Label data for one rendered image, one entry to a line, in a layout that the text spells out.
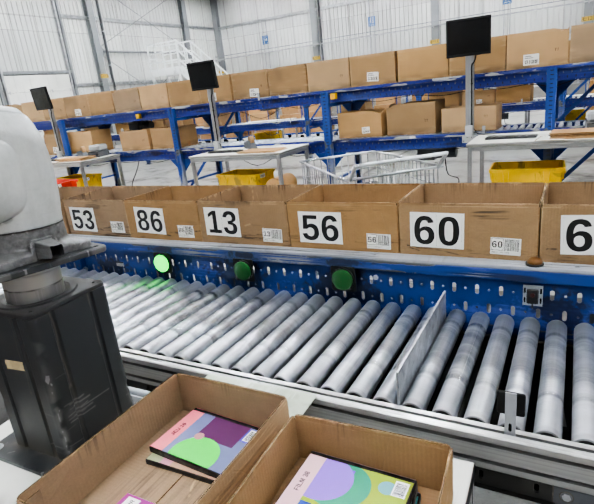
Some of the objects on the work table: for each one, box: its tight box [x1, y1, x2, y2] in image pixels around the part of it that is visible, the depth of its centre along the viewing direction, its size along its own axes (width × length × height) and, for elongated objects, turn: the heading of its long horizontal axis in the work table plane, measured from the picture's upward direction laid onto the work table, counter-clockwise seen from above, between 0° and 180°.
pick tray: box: [16, 373, 290, 504], centre depth 88 cm, size 28×38×10 cm
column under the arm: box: [0, 276, 142, 477], centre depth 104 cm, size 26×26×33 cm
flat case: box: [149, 408, 259, 478], centre depth 97 cm, size 14×19×2 cm
